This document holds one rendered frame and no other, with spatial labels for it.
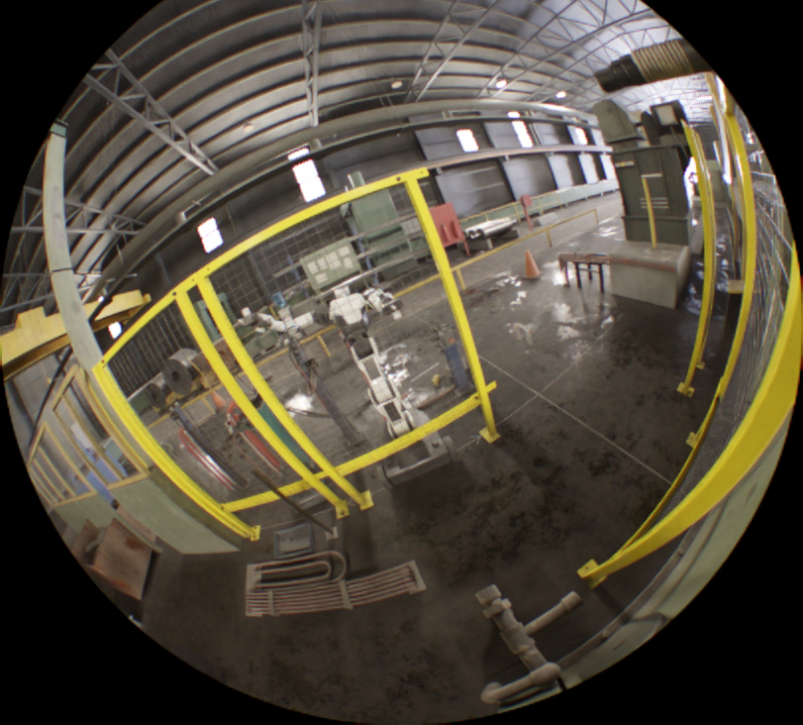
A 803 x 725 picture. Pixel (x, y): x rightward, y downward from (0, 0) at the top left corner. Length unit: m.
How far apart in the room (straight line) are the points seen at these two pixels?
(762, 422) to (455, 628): 1.48
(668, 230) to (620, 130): 1.46
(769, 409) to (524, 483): 1.55
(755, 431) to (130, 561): 4.03
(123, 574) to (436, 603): 3.17
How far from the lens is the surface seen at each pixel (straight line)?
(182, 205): 11.06
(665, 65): 1.46
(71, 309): 2.49
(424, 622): 1.65
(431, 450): 1.79
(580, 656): 1.63
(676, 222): 3.96
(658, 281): 3.46
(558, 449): 1.88
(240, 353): 1.30
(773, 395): 0.39
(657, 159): 3.93
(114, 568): 3.71
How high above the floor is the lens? 1.57
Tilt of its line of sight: 20 degrees down
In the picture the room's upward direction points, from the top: 23 degrees counter-clockwise
